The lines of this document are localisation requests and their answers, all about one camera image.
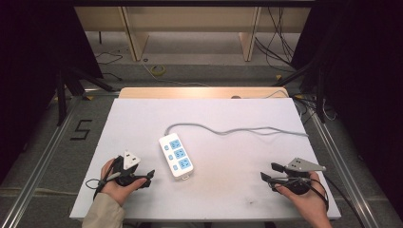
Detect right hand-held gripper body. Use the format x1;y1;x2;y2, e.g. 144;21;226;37
275;157;327;196

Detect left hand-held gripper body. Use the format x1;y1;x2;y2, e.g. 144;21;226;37
112;150;142;188

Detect white power strip blue sockets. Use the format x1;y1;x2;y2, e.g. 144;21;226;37
158;132;195;181

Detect person's left hand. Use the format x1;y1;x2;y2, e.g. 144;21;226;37
100;158;148;207

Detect person's right hand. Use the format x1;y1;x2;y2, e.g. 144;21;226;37
274;171;330;220

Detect white foam board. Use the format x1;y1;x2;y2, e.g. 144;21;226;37
68;97;342;222

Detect black metal stand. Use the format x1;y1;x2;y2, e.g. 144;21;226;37
55;66;116;127
271;60;328;124

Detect light wooden table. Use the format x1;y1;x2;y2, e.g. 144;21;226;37
118;86;290;100

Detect yellow tape roll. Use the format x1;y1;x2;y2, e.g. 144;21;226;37
149;64;167;77

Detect black curtain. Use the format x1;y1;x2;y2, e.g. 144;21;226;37
290;0;403;220
0;0;105;186

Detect light wooden shelf unit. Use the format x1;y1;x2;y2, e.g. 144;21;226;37
73;6;312;63

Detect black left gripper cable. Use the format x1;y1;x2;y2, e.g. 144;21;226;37
85;161;122;201

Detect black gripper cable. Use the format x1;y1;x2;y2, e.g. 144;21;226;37
85;161;122;201
308;172;366;228

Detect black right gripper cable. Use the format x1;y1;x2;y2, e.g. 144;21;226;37
308;172;366;228

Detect aluminium floor rail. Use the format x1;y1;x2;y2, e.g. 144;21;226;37
307;107;382;228
0;94;84;228

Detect grey power strip cable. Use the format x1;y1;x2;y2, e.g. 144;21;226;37
164;123;310;139

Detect thin black floor cable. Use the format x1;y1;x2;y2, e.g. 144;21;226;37
95;50;125;82

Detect bundle of black cables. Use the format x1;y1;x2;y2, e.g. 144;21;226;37
254;7;297;70

